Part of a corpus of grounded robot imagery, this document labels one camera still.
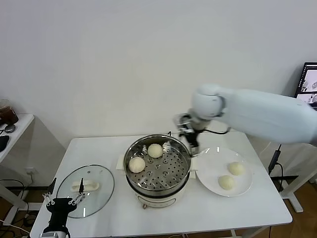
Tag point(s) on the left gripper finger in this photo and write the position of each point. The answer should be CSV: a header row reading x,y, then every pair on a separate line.
x,y
81,188
51,188

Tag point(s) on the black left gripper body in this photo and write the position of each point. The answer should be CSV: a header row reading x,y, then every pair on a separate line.
x,y
59,205

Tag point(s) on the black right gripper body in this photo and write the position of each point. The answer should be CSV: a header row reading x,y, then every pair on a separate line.
x,y
192,140

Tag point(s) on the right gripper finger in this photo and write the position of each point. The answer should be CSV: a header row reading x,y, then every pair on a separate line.
x,y
196,154
195,148

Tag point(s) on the white steamed baozi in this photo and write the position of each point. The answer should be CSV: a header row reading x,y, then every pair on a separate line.
x,y
155,150
226,182
236,168
136,164

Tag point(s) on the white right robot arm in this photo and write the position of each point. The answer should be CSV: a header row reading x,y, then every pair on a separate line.
x,y
260,116

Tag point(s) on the stainless steel steamer basket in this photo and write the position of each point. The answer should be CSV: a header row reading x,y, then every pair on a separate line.
x,y
168,173

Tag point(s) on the steel steamer pot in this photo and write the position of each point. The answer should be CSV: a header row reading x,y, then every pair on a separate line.
x,y
156,200

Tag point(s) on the white round plate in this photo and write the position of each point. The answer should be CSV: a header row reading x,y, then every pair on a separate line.
x,y
213,168

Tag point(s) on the white desk with cup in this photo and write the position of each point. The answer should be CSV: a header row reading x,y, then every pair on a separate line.
x,y
22,121

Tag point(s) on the brown jar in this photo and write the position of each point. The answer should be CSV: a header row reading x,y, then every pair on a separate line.
x,y
8,114

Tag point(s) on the white desk with laptop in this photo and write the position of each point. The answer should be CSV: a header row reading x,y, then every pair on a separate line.
x,y
293,200

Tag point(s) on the open grey laptop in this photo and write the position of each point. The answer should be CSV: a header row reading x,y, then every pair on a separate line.
x,y
308,81

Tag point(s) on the white wall outlet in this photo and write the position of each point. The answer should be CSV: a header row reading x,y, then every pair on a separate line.
x,y
30,171

